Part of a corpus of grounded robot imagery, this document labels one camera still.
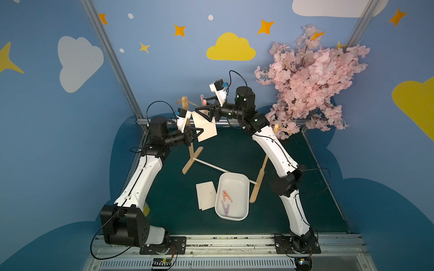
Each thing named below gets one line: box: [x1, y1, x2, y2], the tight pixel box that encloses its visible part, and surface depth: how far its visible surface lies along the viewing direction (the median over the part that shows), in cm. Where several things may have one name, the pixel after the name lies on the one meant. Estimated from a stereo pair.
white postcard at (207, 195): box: [195, 180, 217, 212], surface depth 93 cm
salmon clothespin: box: [222, 189, 233, 203], surface depth 91 cm
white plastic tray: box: [214, 172, 250, 221], surface depth 92 cm
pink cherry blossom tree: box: [254, 25, 371, 139], surface depth 78 cm
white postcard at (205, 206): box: [198, 203, 216, 211], surface depth 88 cm
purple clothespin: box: [221, 200, 230, 217], surface depth 87 cm
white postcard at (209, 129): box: [191, 110, 218, 143], surface depth 75 cm
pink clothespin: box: [200, 94, 208, 107], surface depth 70 cm
